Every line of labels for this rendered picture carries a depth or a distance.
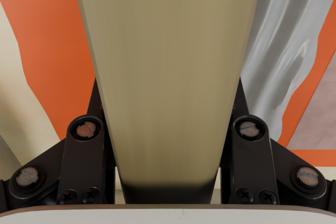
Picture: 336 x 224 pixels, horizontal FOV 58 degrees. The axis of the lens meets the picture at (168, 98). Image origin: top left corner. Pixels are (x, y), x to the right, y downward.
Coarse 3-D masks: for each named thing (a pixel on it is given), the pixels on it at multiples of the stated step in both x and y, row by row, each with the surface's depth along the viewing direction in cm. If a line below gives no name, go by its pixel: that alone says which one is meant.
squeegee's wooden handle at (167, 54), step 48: (96, 0) 4; (144, 0) 4; (192, 0) 4; (240, 0) 4; (96, 48) 5; (144, 48) 5; (192, 48) 5; (240, 48) 5; (144, 96) 6; (192, 96) 6; (144, 144) 7; (192, 144) 7; (144, 192) 9; (192, 192) 9
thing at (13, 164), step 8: (0, 136) 28; (0, 144) 28; (0, 152) 28; (8, 152) 29; (0, 160) 28; (8, 160) 29; (16, 160) 31; (0, 168) 28; (8, 168) 29; (16, 168) 31; (0, 176) 28; (8, 176) 29; (120, 192) 36; (216, 192) 36; (120, 200) 35; (216, 200) 35
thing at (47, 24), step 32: (0, 0) 18; (32, 0) 18; (64, 0) 18; (32, 32) 20; (64, 32) 20; (320, 32) 20; (32, 64) 22; (64, 64) 22; (320, 64) 22; (64, 96) 24; (320, 96) 24; (64, 128) 27; (288, 128) 28; (320, 128) 28; (320, 160) 32
